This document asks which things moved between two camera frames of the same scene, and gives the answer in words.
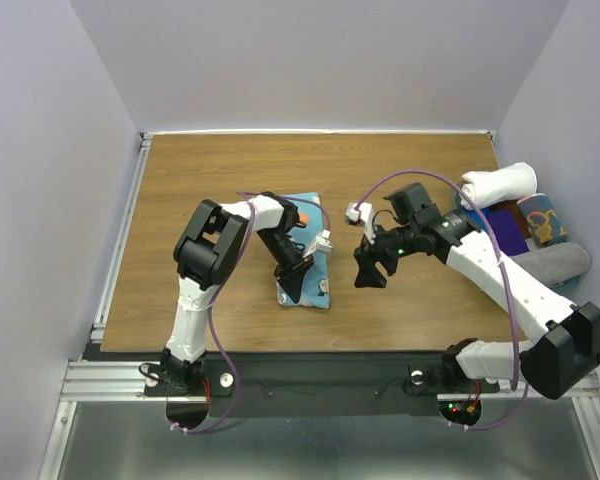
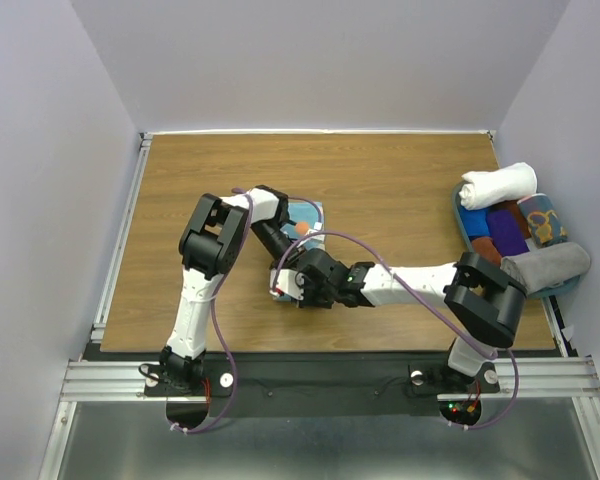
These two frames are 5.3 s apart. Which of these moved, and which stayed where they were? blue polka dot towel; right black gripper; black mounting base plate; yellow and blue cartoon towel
Moved: right black gripper
Stayed: black mounting base plate; yellow and blue cartoon towel; blue polka dot towel
